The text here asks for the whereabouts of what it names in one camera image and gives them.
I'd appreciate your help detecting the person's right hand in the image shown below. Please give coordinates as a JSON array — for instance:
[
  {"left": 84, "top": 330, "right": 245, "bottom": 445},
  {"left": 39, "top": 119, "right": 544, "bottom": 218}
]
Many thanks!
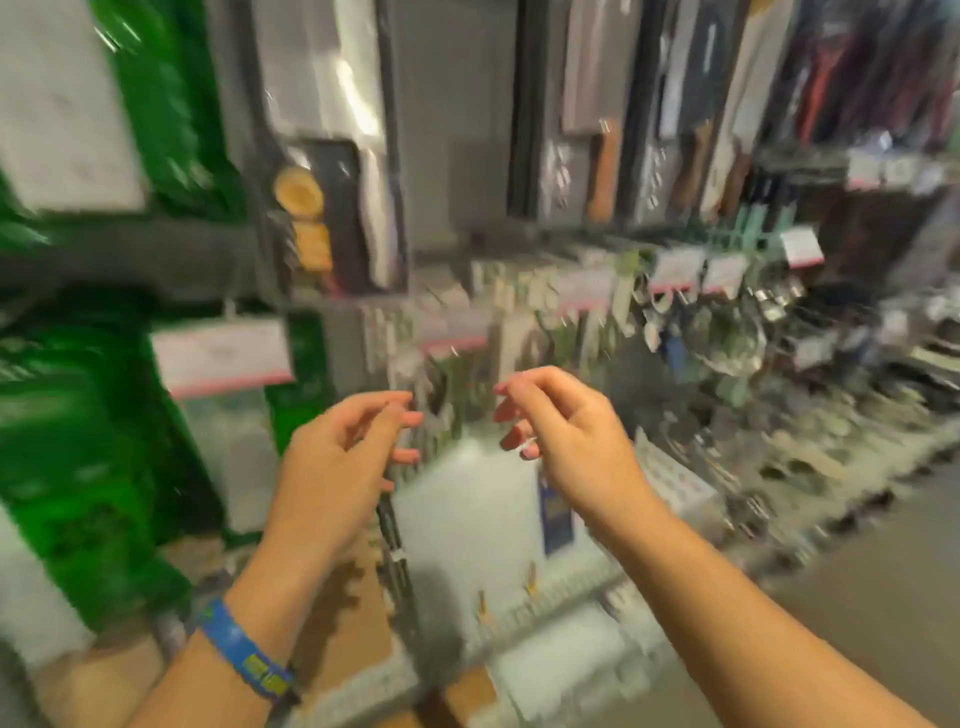
[{"left": 492, "top": 366, "right": 655, "bottom": 537}]

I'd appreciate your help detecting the person's left hand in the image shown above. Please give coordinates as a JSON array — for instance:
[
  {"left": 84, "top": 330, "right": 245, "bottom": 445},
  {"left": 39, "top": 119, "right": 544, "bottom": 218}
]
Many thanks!
[{"left": 267, "top": 390, "right": 426, "bottom": 562}]

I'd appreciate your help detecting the person's right forearm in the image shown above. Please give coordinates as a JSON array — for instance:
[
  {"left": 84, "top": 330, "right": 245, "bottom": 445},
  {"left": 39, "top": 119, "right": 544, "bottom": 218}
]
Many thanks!
[{"left": 585, "top": 487, "right": 939, "bottom": 728}]

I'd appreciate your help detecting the person's left forearm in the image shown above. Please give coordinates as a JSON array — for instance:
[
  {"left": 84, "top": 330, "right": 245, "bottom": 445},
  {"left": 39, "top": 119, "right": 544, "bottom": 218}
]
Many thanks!
[{"left": 127, "top": 517, "right": 361, "bottom": 728}]

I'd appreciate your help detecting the white rectangular package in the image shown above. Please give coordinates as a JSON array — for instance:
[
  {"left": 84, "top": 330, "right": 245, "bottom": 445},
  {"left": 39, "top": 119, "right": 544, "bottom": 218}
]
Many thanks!
[{"left": 390, "top": 435, "right": 579, "bottom": 609}]

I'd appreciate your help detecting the white shelf price label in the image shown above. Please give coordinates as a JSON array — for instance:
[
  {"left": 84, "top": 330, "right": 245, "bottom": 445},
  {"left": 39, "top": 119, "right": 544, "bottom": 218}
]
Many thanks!
[{"left": 150, "top": 315, "right": 295, "bottom": 400}]

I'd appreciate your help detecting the row of hanging metal utensils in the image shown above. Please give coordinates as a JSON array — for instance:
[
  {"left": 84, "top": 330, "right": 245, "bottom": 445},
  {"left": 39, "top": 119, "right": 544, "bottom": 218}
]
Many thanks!
[{"left": 360, "top": 247, "right": 960, "bottom": 481}]

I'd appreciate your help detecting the white price tag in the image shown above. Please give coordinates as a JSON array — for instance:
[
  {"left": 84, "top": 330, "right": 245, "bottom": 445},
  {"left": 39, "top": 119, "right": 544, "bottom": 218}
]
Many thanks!
[
  {"left": 649, "top": 247, "right": 708, "bottom": 295},
  {"left": 702, "top": 253, "right": 751, "bottom": 295},
  {"left": 780, "top": 226, "right": 825, "bottom": 270}
]

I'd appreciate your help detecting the blue wristband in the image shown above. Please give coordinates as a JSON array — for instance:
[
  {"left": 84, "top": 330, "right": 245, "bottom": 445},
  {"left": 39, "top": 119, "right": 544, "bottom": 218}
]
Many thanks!
[{"left": 193, "top": 597, "right": 301, "bottom": 706}]

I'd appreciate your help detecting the packaged knife with wooden discs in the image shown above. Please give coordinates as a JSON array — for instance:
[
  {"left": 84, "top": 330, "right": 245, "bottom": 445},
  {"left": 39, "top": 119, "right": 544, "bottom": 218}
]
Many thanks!
[{"left": 251, "top": 0, "right": 410, "bottom": 297}]

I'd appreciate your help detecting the green packaged goods display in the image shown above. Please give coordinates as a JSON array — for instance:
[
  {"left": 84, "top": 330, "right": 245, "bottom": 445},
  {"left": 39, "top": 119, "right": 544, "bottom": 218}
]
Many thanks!
[{"left": 0, "top": 0, "right": 335, "bottom": 631}]

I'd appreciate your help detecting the row of hanging kitchen knives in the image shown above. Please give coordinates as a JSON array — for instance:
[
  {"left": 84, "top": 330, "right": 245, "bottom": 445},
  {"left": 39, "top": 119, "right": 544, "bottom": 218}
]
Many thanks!
[{"left": 510, "top": 0, "right": 960, "bottom": 226}]

